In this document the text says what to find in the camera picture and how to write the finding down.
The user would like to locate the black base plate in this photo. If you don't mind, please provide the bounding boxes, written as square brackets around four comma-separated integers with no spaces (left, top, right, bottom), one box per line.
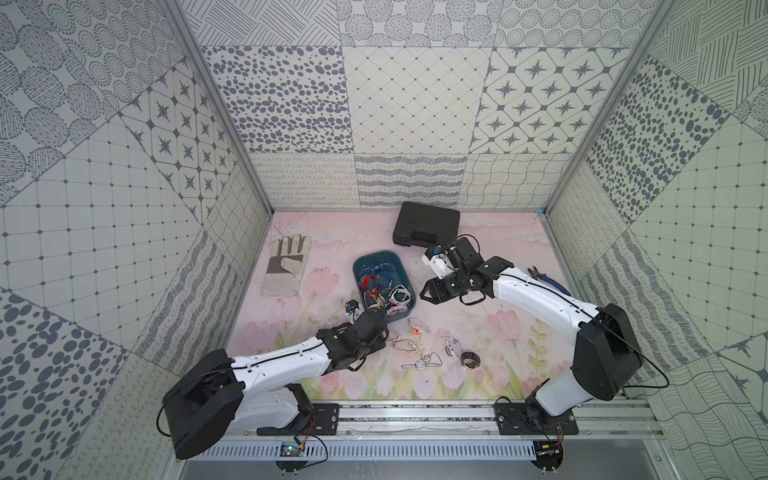
[492,400,579,438]
[256,403,341,437]

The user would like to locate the silver rhinestone watch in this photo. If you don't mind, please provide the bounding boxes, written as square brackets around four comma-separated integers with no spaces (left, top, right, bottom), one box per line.
[401,352,443,371]

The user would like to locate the red watch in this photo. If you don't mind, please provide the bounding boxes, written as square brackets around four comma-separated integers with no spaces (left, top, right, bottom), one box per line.
[359,274,381,296]

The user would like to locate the grey white work glove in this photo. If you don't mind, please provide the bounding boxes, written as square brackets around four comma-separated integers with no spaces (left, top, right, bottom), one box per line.
[261,234,311,297]

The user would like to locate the pink white watch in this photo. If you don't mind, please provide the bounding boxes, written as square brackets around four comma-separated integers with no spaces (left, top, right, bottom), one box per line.
[387,305,408,316]

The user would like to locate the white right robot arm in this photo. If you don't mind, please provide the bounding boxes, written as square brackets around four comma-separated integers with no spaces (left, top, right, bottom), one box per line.
[420,235,671,420]

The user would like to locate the blue watch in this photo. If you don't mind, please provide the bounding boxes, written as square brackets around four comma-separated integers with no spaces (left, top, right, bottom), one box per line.
[370,263,397,288]

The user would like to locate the dark brown watch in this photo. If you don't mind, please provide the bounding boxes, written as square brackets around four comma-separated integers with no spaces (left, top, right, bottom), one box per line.
[460,351,481,370]

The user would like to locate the teal storage box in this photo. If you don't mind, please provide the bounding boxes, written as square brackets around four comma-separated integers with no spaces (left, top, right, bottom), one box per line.
[352,250,416,323]

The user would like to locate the black plastic tool case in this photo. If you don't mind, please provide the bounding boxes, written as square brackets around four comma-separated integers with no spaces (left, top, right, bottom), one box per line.
[392,201,460,247]

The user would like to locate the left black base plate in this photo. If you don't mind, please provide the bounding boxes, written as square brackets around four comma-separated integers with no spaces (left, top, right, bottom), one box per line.
[256,403,341,437]

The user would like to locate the beige watch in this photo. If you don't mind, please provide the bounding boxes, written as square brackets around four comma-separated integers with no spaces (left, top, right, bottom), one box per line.
[391,339,418,352]

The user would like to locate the white slotted cable duct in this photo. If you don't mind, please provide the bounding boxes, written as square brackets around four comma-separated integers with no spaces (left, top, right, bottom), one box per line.
[195,439,536,461]

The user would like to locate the blue handled pliers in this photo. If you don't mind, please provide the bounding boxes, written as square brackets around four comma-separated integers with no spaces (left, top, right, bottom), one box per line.
[527,266,571,296]

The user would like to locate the orange white digital watch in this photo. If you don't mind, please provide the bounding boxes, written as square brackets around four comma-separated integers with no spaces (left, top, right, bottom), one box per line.
[409,318,430,337]

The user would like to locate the aluminium rail frame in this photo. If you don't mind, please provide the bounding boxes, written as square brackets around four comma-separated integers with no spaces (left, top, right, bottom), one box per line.
[227,365,667,442]

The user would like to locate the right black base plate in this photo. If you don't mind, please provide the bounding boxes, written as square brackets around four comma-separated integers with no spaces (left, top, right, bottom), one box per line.
[492,400,579,438]

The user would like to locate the silver white watch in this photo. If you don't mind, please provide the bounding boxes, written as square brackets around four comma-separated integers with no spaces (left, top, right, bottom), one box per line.
[389,285,412,306]

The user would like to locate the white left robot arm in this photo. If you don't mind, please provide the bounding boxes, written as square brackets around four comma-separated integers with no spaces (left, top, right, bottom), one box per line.
[159,310,388,460]

